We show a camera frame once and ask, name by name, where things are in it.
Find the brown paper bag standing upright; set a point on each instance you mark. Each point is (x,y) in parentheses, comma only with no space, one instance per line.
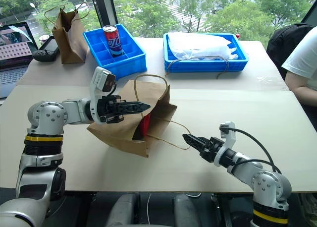
(70,43)

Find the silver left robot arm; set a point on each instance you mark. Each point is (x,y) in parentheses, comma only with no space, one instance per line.
(47,115)

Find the black backpack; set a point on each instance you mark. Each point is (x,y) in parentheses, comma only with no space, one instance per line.
(282,43)

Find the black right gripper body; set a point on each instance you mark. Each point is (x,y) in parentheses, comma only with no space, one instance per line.
(210,149)

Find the brown paper bag lying open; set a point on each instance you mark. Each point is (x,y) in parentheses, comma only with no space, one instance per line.
(119,128)

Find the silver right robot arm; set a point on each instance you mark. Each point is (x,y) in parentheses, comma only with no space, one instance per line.
(270,185)

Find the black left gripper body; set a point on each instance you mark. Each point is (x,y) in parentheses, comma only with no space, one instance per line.
(110,108)

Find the person in white t-shirt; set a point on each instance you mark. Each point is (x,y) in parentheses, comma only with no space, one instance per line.
(304,56)

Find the black window frame post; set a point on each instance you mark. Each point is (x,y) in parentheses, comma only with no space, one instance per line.
(101,6)

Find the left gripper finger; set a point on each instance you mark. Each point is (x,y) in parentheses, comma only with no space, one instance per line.
(135,104)
(133,110)

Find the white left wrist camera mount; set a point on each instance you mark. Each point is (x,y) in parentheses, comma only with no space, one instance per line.
(99,78)

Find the open laptop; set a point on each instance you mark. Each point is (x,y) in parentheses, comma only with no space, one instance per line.
(15,53)

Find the blue compartment bin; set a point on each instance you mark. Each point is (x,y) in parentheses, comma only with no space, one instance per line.
(128,58)

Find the red soda can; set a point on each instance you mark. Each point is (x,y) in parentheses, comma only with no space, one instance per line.
(114,42)

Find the clear plastic bag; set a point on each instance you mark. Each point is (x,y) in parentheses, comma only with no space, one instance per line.
(198,46)

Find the small red object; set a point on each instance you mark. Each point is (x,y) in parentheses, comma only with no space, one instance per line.
(238,35)

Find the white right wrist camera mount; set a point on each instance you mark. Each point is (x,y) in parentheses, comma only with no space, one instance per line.
(229,140)

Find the black handheld controller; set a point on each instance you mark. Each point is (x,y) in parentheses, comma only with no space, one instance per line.
(47,51)

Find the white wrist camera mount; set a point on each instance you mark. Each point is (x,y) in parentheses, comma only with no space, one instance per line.
(99,78)
(229,140)

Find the red and white cup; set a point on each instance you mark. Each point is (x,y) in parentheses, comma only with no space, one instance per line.
(44,39)

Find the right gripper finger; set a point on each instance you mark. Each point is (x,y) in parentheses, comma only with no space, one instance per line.
(196,138)
(193,143)

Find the blue shallow plastic crate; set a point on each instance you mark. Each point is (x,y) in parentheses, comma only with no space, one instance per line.
(205,64)

